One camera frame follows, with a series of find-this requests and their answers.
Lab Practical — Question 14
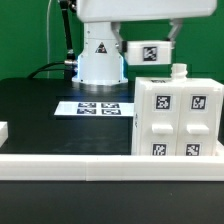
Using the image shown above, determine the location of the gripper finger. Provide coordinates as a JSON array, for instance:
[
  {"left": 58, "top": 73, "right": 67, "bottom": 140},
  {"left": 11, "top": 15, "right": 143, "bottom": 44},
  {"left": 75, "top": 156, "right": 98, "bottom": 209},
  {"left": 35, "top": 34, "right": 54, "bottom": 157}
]
[
  {"left": 111, "top": 22, "right": 127, "bottom": 52},
  {"left": 168, "top": 18, "right": 183, "bottom": 41}
]

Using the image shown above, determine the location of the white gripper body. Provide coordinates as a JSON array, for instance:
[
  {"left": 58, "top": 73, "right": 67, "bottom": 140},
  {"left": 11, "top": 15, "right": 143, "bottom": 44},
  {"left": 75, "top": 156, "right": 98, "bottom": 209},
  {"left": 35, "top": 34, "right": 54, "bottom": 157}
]
[{"left": 77, "top": 0, "right": 218, "bottom": 23}]

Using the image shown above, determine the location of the white cabinet top block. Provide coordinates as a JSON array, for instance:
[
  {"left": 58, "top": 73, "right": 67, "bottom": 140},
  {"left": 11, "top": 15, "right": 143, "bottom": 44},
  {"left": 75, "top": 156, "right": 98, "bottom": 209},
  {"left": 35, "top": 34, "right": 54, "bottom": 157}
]
[{"left": 125, "top": 40, "right": 172, "bottom": 65}]

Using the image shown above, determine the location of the white cabinet door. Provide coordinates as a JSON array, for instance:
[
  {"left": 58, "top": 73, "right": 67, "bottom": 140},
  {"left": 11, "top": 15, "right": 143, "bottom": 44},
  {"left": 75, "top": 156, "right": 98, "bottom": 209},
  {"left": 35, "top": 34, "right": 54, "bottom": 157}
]
[
  {"left": 141, "top": 87, "right": 182, "bottom": 156},
  {"left": 176, "top": 84, "right": 223, "bottom": 156}
]

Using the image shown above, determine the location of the white cabinet body box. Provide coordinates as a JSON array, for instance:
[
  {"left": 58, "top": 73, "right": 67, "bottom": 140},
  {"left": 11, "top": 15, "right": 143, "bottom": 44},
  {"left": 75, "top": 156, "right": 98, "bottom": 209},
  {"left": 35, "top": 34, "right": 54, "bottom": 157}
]
[{"left": 131, "top": 63, "right": 224, "bottom": 155}]

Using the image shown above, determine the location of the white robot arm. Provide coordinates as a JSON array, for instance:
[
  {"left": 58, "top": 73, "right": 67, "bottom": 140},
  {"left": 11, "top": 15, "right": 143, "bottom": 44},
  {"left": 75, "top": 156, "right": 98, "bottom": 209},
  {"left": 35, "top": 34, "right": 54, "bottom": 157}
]
[{"left": 73, "top": 0, "right": 217, "bottom": 86}]

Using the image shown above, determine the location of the white marker sheet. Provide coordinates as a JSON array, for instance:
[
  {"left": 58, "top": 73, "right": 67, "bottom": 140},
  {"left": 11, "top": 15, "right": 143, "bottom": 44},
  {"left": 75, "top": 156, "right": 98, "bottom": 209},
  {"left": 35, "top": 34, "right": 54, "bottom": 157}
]
[{"left": 54, "top": 101, "right": 134, "bottom": 117}]

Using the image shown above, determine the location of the grey thin cable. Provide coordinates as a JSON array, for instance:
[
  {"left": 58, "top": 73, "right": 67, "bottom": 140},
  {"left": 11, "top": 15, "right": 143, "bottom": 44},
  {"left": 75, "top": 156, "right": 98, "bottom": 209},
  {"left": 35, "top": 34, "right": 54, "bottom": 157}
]
[{"left": 45, "top": 0, "right": 54, "bottom": 80}]

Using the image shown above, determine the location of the black cable bundle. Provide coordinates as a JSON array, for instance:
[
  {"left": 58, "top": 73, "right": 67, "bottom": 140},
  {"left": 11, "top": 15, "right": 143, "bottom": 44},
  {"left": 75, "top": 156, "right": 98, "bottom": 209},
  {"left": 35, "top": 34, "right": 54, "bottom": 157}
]
[{"left": 27, "top": 61, "right": 78, "bottom": 80}]

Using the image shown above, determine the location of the white U-shaped frame fence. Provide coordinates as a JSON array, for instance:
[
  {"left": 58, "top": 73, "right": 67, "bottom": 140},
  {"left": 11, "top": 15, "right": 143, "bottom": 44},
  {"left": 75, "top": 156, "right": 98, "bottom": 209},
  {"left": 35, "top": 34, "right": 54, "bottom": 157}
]
[{"left": 0, "top": 120, "right": 224, "bottom": 182}]

